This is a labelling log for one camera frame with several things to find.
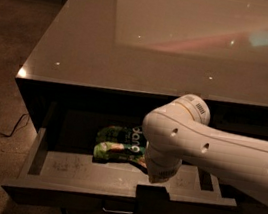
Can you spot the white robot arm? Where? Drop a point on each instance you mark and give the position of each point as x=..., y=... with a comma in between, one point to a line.
x=179, y=131

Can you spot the green snack bag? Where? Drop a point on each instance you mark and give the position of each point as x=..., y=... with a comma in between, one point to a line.
x=120, y=144

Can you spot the dark drawer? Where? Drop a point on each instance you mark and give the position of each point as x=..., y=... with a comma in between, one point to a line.
x=60, y=171

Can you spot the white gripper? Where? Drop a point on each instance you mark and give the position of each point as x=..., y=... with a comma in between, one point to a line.
x=163, y=171

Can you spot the dark glossy drawer cabinet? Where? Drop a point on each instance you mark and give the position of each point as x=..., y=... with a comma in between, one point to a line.
x=128, y=57

